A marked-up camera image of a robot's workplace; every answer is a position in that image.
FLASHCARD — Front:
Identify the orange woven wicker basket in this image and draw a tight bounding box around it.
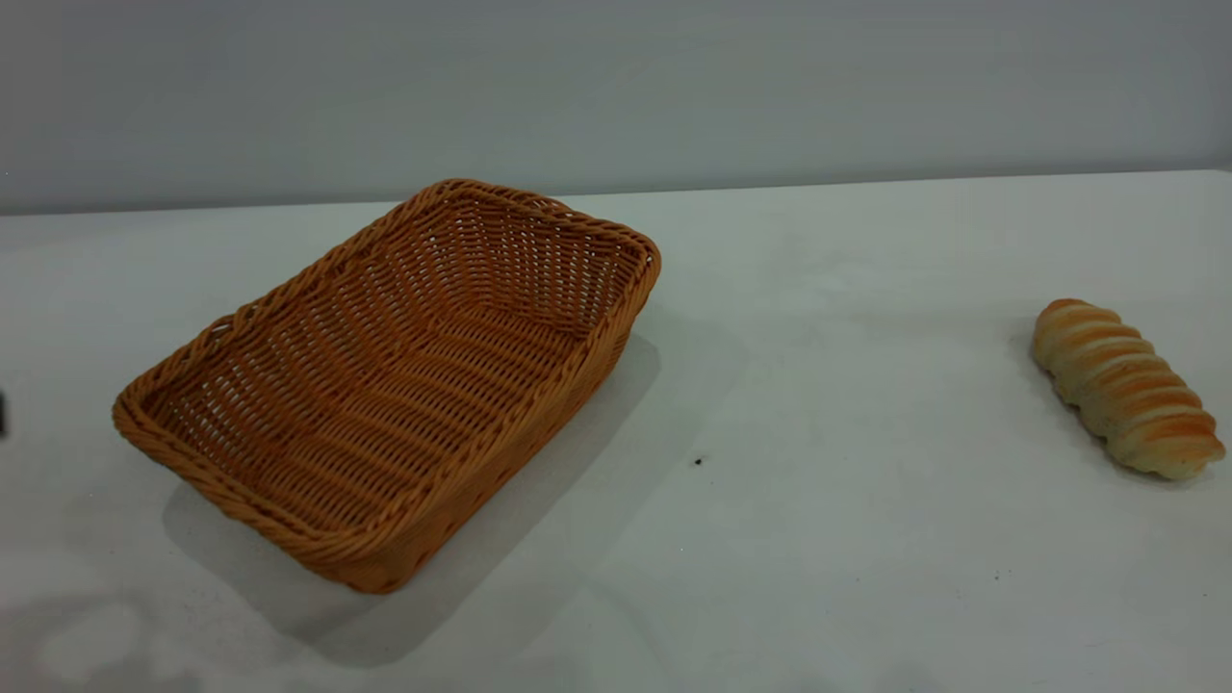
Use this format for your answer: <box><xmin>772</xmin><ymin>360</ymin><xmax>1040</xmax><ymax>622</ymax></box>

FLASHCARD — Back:
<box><xmin>113</xmin><ymin>178</ymin><xmax>663</xmax><ymax>596</ymax></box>

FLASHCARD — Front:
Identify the ridged golden bread roll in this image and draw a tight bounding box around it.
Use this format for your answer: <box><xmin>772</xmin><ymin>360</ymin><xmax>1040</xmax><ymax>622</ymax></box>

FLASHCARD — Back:
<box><xmin>1032</xmin><ymin>298</ymin><xmax>1227</xmax><ymax>482</ymax></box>

